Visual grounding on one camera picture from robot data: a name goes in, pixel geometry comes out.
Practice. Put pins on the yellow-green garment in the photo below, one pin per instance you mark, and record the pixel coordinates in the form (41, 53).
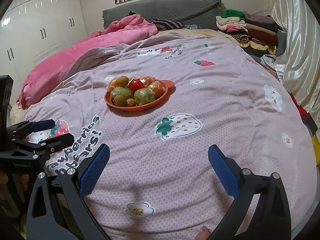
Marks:
(23, 230)

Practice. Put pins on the white wardrobe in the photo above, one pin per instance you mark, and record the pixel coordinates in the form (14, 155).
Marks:
(42, 22)

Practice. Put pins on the grey padded headboard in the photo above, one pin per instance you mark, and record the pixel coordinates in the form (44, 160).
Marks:
(175, 11)

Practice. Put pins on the orange plate with ears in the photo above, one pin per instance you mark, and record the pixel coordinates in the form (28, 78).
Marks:
(150, 104)

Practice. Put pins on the dark striped cloth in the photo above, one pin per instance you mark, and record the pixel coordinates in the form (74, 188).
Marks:
(167, 24)

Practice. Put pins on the green citrus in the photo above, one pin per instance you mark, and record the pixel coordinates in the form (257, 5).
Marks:
(121, 92)
(144, 96)

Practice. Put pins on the strawberry printed blanket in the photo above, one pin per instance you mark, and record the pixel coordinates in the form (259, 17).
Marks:
(200, 130)

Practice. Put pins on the person's left hand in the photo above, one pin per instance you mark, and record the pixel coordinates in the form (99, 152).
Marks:
(26, 180)

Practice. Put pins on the orange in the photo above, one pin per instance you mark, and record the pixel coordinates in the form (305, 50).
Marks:
(112, 85)
(145, 80)
(157, 91)

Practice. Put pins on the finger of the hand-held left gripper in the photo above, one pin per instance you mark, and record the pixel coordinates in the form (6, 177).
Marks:
(42, 125)
(62, 140)

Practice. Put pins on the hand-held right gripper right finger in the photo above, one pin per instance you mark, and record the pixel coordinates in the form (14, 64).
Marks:
(222, 171)

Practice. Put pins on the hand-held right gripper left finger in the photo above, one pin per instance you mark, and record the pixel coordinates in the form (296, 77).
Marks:
(95, 170)

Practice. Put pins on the red tomato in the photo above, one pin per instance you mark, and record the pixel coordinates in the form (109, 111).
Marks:
(136, 85)

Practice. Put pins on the cream satin curtain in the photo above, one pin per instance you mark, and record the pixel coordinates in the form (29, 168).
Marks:
(297, 45)

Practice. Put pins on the person's right hand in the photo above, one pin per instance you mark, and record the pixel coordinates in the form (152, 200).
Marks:
(203, 233)

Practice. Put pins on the pile of folded clothes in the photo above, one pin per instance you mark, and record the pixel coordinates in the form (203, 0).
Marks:
(252, 31)

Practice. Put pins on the pink quilt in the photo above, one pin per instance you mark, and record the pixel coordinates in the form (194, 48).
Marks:
(62, 57)

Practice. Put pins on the small brown kiwi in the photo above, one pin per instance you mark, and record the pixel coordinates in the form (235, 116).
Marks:
(123, 80)
(130, 102)
(119, 100)

